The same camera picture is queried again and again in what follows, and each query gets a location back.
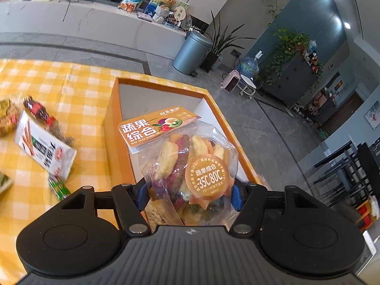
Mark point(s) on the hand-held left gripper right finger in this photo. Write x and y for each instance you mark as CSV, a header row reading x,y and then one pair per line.
x,y
237,197

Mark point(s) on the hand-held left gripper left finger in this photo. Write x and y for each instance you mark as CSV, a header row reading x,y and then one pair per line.
x,y
140,197

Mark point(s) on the mixed fruit crisps bag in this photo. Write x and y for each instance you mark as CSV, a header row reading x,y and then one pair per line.
x,y
178,160

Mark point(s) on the orange cardboard box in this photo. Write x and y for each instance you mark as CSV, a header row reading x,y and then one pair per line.
x,y
112,109

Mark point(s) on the waffle packet with yellow label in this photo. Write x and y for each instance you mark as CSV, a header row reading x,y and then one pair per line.
x,y
7,118

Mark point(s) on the cracker packet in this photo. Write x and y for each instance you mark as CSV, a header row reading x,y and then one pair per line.
x,y
157,213

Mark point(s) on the green snack tube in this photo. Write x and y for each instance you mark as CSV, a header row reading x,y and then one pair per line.
x,y
59,188

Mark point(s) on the white snack stick packet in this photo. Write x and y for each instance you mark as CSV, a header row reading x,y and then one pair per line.
x,y
38,145

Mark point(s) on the pink heater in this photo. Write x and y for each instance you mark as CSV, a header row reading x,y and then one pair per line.
x,y
231,81

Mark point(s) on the white round stool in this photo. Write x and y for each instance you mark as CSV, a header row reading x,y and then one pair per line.
x,y
248,81

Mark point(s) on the dark grey cabinet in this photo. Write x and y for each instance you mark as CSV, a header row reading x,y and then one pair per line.
x,y
292,80

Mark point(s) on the blue water bottle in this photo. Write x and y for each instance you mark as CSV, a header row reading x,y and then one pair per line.
x,y
249,66

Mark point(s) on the black chair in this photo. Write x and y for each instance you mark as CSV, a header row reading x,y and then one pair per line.
x,y
365,160

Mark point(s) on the yellow checked tablecloth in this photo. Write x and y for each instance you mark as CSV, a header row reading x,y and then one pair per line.
x,y
74,80

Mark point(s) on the pale bread packet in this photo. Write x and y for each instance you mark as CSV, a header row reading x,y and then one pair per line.
x,y
4,184

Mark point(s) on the potted long-leaf plant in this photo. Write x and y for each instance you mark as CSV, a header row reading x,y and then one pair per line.
x,y
211,62

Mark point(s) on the grey trash can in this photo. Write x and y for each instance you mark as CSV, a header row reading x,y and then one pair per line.
x,y
190,53

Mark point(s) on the ivy plant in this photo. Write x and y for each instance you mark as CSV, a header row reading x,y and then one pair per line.
x,y
289,40

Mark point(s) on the glass decorative plate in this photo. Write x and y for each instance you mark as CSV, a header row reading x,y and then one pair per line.
x,y
187,23

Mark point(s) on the flat grey book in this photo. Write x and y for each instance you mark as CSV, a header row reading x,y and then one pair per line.
x,y
144,16

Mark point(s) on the white marble television console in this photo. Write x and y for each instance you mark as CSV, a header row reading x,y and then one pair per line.
x,y
89,20

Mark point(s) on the round paper fan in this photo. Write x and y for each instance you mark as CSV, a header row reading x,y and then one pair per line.
x,y
181,12

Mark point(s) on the teddy bear in white basket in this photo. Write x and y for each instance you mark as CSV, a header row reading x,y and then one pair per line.
x,y
167,1

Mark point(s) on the white wall poster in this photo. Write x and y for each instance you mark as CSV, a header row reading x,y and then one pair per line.
x,y
372,115

